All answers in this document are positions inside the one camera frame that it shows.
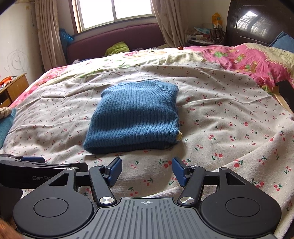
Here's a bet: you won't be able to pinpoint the blue knit sweater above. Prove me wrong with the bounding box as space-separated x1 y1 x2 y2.
83 80 182 154

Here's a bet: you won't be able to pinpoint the teal folded towel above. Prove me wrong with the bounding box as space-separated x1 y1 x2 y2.
1 108 16 148

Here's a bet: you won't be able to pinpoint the beige striped knit sweater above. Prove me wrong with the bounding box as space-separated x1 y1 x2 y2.
0 107 12 119

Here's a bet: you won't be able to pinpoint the cherry print white sheet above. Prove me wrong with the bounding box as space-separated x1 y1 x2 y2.
1 61 293 238

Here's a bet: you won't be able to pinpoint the wooden tv cabinet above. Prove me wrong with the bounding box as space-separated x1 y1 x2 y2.
1 73 29 108

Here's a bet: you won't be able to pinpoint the orange red cloth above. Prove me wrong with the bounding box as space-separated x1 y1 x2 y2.
0 76 12 86

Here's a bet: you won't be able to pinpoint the left beige curtain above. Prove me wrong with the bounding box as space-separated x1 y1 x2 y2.
35 0 66 71

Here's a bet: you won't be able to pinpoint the beige curtain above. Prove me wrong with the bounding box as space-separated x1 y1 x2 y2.
35 0 66 71
151 0 188 48

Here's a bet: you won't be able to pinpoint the blue plastic bag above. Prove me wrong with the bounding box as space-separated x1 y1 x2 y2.
59 28 74 55

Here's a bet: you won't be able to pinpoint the green cloth bundle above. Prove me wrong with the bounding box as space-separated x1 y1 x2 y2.
105 41 130 56

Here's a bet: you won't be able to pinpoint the pink floral quilt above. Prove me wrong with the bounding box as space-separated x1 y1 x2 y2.
10 43 293 108

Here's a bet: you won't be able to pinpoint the maroon sofa bench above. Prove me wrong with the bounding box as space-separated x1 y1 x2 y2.
66 23 165 64

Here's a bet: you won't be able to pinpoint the cluttered nightstand items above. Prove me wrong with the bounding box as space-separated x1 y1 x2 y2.
186 13 226 46

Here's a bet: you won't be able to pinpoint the window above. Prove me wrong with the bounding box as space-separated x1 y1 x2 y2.
69 0 155 33

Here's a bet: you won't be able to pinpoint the right beige curtain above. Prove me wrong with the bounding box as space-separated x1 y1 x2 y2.
151 0 188 48

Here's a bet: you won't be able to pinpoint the blue pillow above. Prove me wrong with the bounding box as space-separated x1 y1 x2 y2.
269 31 294 53

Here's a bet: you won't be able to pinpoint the dark wooden headboard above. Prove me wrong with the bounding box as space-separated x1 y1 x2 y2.
226 1 293 46

